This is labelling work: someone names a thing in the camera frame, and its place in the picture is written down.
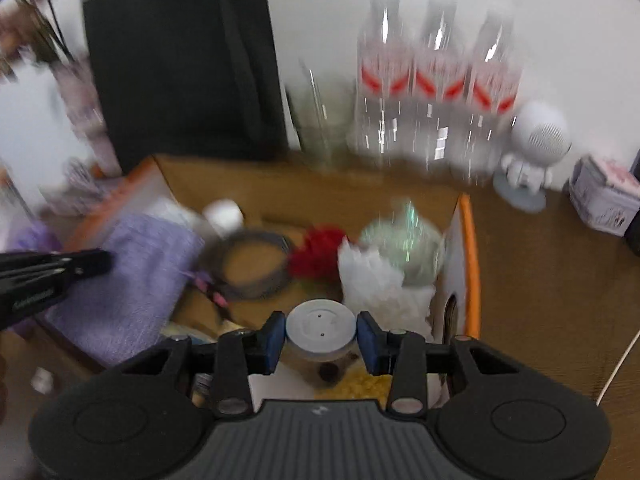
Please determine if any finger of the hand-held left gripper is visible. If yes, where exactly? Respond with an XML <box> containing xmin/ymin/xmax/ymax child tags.
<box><xmin>0</xmin><ymin>249</ymin><xmax>112</xmax><ymax>282</ymax></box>

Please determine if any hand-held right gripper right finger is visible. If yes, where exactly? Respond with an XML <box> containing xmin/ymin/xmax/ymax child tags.
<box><xmin>356</xmin><ymin>311</ymin><xmax>522</xmax><ymax>415</ymax></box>

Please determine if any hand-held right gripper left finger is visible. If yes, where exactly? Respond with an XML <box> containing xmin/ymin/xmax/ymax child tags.
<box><xmin>117</xmin><ymin>311</ymin><xmax>287</xmax><ymax>417</ymax></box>

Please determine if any grey-lidded glass jar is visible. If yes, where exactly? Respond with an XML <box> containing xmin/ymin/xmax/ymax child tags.
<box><xmin>282</xmin><ymin>299</ymin><xmax>362</xmax><ymax>386</ymax></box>

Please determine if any purple cloth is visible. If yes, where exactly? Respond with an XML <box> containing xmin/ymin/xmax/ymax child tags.
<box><xmin>44</xmin><ymin>212</ymin><xmax>206</xmax><ymax>367</ymax></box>

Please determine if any cardboard box with orange edge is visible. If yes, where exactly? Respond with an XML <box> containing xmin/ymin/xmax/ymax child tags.
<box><xmin>35</xmin><ymin>154</ymin><xmax>482</xmax><ymax>401</ymax></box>

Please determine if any white plastic bag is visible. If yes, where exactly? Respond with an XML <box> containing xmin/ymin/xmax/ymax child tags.
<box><xmin>337</xmin><ymin>240</ymin><xmax>434</xmax><ymax>332</ymax></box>

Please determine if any small white object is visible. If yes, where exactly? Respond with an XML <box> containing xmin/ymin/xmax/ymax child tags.
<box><xmin>31</xmin><ymin>367</ymin><xmax>54</xmax><ymax>394</ymax></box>

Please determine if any pink pen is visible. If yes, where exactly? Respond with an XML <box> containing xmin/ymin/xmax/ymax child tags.
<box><xmin>192</xmin><ymin>272</ymin><xmax>231</xmax><ymax>309</ymax></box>

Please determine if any red fabric flower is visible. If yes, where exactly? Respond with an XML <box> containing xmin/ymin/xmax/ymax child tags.
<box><xmin>287</xmin><ymin>227</ymin><xmax>349</xmax><ymax>281</ymax></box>

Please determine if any clear glass ball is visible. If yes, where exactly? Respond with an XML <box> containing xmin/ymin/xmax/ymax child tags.
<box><xmin>360</xmin><ymin>200</ymin><xmax>447</xmax><ymax>287</ymax></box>

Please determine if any white labelled bottle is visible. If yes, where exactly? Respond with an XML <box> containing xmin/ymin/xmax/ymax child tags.
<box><xmin>145</xmin><ymin>195</ymin><xmax>245</xmax><ymax>241</ymax></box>

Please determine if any pink patterned vase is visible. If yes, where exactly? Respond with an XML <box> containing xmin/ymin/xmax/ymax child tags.
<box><xmin>52</xmin><ymin>57</ymin><xmax>124</xmax><ymax>179</ymax></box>

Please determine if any clear glass jar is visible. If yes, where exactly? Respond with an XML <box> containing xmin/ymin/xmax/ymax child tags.
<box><xmin>287</xmin><ymin>60</ymin><xmax>359</xmax><ymax>171</ymax></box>

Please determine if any black paper bag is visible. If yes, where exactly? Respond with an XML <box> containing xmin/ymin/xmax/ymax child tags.
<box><xmin>81</xmin><ymin>0</ymin><xmax>290</xmax><ymax>174</ymax></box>

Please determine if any dried pink flower bouquet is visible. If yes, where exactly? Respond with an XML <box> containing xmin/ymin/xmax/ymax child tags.
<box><xmin>0</xmin><ymin>0</ymin><xmax>77</xmax><ymax>77</ymax></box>

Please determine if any clear red-labelled water bottle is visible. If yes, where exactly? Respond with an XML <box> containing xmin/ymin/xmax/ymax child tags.
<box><xmin>355</xmin><ymin>0</ymin><xmax>416</xmax><ymax>162</ymax></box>
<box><xmin>462</xmin><ymin>7</ymin><xmax>524</xmax><ymax>182</ymax></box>
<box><xmin>412</xmin><ymin>2</ymin><xmax>471</xmax><ymax>167</ymax></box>

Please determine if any white robot figurine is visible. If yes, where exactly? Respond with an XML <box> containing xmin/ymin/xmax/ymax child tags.
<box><xmin>492</xmin><ymin>101</ymin><xmax>574</xmax><ymax>213</ymax></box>

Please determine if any small white pink-printed box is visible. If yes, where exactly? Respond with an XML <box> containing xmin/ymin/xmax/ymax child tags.
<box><xmin>569</xmin><ymin>156</ymin><xmax>640</xmax><ymax>237</ymax></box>

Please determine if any grey coiled cable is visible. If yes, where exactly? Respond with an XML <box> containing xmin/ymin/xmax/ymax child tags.
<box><xmin>209</xmin><ymin>230</ymin><xmax>297</xmax><ymax>304</ymax></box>

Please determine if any white cable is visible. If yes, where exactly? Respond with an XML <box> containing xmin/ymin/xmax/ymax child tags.
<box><xmin>595</xmin><ymin>330</ymin><xmax>640</xmax><ymax>406</ymax></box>

